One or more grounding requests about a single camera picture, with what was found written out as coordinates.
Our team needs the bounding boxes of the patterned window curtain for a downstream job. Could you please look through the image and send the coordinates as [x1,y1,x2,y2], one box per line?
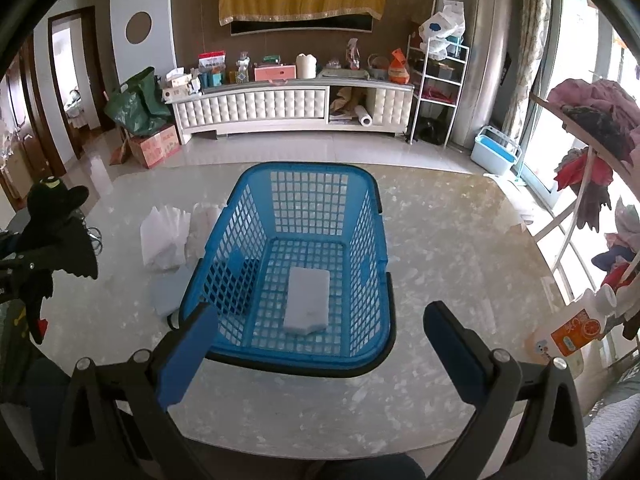
[503,0,552,142]

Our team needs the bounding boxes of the black fuzzy cloth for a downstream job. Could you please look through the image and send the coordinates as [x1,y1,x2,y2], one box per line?
[27,177,89,223]

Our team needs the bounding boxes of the light blue cloth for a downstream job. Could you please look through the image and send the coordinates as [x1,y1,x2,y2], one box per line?
[150,266,193,316]

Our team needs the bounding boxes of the white bags on shelf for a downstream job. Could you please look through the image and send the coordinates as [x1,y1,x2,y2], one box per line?
[418,0,465,61]

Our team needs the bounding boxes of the orange snack bag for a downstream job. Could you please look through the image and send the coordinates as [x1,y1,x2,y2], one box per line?
[387,48,410,84]

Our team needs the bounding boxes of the white paper towel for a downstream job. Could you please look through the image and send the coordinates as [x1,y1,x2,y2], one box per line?
[140,206,191,271]

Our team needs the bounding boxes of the orange label bottle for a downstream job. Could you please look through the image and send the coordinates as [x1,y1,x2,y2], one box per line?
[525,285,617,378]

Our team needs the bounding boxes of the pink clothes pile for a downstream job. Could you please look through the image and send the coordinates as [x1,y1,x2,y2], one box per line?
[548,79,639,164]

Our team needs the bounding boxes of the pink storage box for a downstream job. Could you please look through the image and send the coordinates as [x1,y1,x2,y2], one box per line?
[254,64,297,81]

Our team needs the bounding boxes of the blue white plastic bin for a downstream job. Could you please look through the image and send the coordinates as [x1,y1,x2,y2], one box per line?
[471,125,522,177]

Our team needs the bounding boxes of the white tufted TV cabinet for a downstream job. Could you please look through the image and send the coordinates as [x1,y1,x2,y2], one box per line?
[171,78,413,144]

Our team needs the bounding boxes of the standing air conditioner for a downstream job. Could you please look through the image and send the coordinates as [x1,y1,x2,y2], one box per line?
[449,0,512,150]

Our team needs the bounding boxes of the green shopping bag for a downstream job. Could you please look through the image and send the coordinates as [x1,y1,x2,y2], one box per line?
[104,66,174,136]

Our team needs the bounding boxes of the wooden clothes rack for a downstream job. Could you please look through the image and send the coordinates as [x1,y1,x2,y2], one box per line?
[529,91,640,271]

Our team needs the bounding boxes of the red white snack box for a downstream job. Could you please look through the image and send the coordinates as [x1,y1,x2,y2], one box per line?
[198,50,226,72]

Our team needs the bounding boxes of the white quilted fluffy towel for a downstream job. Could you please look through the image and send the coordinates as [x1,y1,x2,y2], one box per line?
[186,203,222,262]

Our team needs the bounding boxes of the white metal shelf rack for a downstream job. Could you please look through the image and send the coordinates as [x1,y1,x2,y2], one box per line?
[406,30,471,148]

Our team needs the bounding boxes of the pink cardboard box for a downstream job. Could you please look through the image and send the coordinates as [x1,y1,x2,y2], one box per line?
[128,125,181,169]

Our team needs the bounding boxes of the blue plastic laundry basket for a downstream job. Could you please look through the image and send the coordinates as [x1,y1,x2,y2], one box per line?
[177,162,396,378]

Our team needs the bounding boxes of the white plastic jug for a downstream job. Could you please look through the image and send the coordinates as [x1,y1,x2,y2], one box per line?
[296,53,317,79]

